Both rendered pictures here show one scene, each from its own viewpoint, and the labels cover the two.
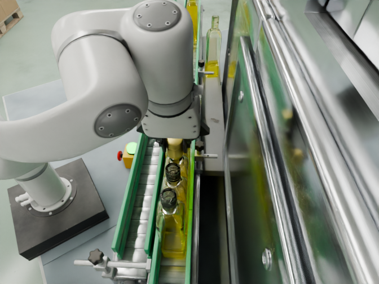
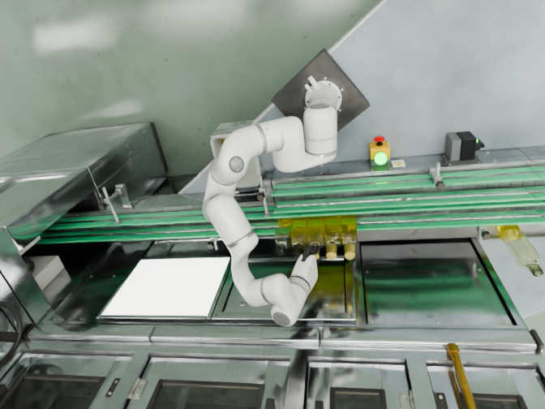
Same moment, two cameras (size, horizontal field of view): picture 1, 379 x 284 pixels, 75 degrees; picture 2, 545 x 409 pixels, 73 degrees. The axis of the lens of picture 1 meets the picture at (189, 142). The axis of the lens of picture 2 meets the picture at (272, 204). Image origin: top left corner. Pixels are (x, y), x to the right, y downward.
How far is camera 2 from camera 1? 1.10 m
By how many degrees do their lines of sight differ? 61
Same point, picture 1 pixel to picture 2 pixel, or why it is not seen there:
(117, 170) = (366, 134)
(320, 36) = (272, 355)
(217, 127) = (403, 234)
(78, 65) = (253, 297)
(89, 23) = (271, 300)
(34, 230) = (289, 102)
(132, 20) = (276, 312)
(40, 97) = not seen: outside the picture
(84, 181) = (341, 121)
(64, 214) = not seen: hidden behind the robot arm
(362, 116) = (242, 352)
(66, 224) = not seen: hidden behind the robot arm
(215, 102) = (444, 232)
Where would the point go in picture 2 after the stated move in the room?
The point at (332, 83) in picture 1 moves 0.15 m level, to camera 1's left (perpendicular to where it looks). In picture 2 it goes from (257, 350) to (246, 315)
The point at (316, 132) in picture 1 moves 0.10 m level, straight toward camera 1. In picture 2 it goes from (247, 341) to (217, 328)
